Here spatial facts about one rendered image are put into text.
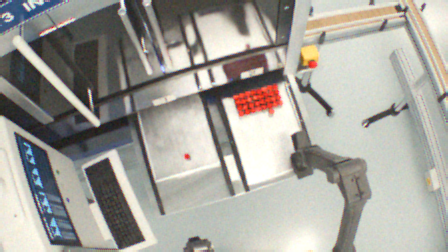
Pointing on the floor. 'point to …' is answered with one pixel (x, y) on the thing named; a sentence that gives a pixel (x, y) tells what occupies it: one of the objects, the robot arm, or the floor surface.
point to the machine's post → (296, 35)
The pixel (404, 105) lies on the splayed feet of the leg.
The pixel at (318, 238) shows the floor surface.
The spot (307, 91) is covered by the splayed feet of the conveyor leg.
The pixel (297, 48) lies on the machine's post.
